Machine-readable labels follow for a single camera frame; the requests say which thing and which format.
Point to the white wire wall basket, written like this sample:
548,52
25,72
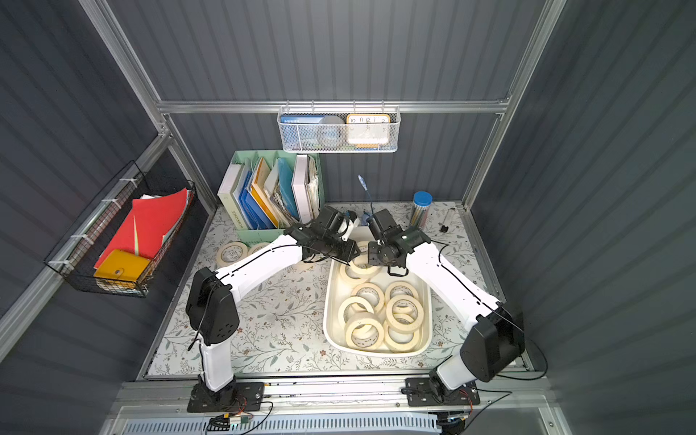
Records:
343,110

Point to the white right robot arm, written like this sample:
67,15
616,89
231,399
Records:
495,335

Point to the yellow white alarm clock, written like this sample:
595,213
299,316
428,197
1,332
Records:
368,130

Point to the red paper folder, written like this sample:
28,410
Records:
149,225

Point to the blue folder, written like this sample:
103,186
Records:
256,218

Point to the white binder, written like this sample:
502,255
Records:
299,186

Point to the clear tube of coloured pencils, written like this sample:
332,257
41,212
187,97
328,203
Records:
420,207

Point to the yellow wallet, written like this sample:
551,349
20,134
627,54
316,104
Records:
122,266

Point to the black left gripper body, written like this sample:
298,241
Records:
344,252

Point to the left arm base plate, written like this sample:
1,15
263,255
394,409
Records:
238,396

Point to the white slotted cable duct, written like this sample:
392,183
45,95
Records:
345,423

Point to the mint green file organizer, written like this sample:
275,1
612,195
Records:
251,236

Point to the white plastic storage box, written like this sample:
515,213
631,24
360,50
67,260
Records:
340,286

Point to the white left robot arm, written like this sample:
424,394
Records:
215,295

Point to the cream book with black lettering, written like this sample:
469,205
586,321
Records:
226,195

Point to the blue box in basket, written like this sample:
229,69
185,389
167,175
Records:
299,131

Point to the black wire side basket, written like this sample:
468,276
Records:
74,258

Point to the floral patterned table mat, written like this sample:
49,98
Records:
282,322

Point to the grey tape roll in basket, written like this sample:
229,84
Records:
330,133

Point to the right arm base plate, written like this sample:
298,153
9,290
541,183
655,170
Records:
428,392

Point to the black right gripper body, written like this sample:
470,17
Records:
378,257

